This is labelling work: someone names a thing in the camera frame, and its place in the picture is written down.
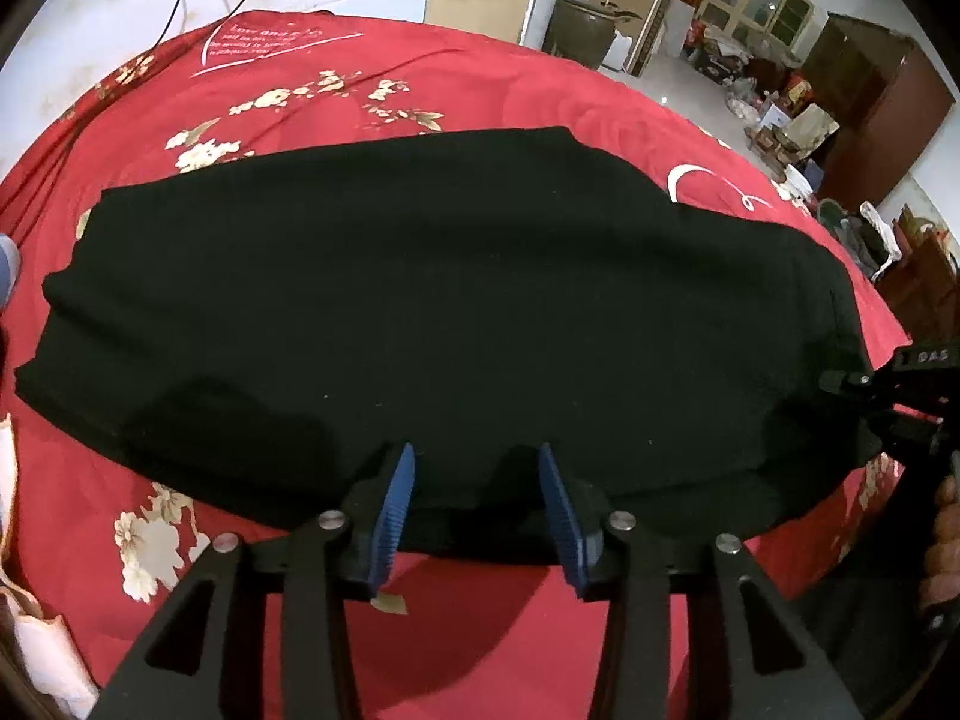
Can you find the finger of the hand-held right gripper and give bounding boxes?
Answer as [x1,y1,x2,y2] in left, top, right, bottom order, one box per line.
[862,411,947,455]
[821,371,899,400]

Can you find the black pants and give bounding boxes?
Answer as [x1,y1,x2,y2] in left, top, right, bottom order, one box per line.
[15,126,882,567]

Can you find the red floral blanket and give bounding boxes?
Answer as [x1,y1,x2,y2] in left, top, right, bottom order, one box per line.
[0,9,912,720]

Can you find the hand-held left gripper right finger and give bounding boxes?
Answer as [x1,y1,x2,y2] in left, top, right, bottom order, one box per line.
[538,442,863,720]

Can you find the blue striped sock foot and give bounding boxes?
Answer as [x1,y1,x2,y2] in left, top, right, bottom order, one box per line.
[0,232,23,310]

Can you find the brown wooden wardrobe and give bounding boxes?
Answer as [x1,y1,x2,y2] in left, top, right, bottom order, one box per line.
[801,13,957,212]

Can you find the person's right hand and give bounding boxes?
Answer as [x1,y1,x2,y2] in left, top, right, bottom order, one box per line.
[922,454,960,610]

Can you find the pile of household clutter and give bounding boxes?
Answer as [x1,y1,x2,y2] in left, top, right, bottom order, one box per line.
[682,22,845,192]

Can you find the dark ceramic jar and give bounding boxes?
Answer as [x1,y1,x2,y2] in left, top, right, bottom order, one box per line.
[541,0,617,68]

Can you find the white orange-trimmed cloth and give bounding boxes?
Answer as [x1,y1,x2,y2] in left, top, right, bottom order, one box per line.
[0,412,100,720]

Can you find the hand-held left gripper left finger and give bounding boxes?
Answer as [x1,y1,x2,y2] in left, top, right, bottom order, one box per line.
[94,442,417,720]

